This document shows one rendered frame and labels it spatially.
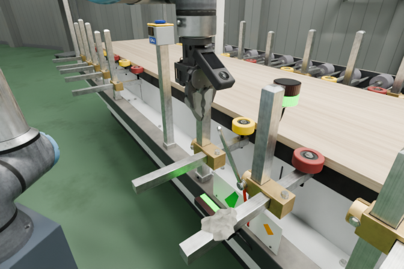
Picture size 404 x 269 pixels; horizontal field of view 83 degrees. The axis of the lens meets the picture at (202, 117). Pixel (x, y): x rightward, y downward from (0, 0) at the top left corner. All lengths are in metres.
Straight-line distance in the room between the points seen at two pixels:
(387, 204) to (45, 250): 0.94
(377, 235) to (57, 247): 0.93
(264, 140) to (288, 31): 4.54
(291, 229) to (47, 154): 0.88
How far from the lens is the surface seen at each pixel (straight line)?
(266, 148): 0.55
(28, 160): 0.95
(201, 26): 0.51
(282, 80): 0.55
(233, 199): 0.73
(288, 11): 5.01
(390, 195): 0.46
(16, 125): 0.93
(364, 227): 0.50
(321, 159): 0.70
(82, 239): 1.73
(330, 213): 0.83
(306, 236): 0.88
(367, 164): 0.75
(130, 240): 1.62
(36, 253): 0.99
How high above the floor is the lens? 1.28
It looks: 26 degrees down
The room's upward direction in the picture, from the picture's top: straight up
